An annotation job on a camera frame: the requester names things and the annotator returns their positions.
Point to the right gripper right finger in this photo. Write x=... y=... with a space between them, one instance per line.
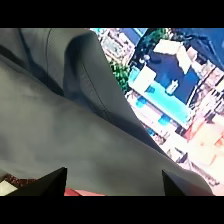
x=178 y=187

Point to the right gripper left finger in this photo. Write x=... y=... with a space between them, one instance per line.
x=50 y=185

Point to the grey shirt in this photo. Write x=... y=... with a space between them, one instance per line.
x=66 y=133

